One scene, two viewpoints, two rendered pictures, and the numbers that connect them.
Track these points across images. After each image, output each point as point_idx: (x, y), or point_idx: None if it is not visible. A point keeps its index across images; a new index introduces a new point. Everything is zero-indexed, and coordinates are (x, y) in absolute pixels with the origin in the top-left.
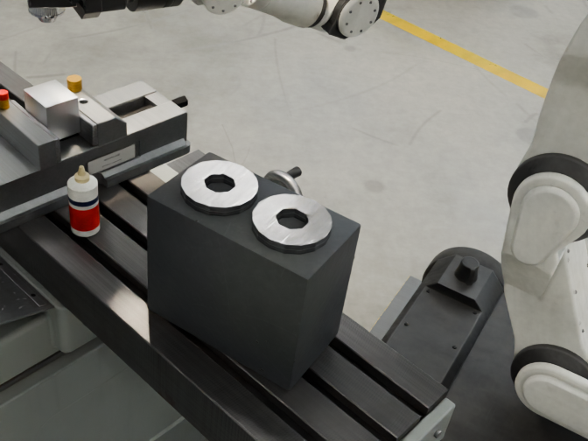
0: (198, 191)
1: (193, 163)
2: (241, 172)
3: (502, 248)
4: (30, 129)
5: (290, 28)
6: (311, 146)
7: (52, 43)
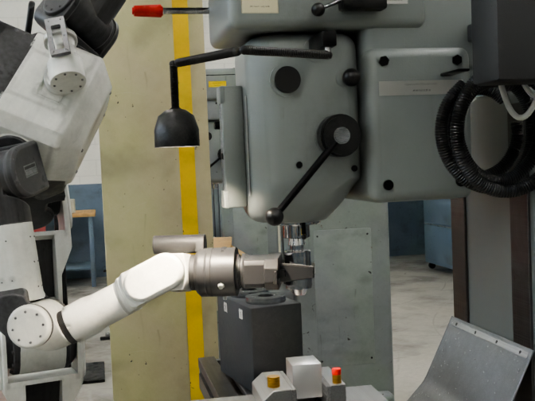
0: (279, 294)
1: (264, 306)
2: (251, 296)
3: (83, 379)
4: (326, 372)
5: None
6: None
7: None
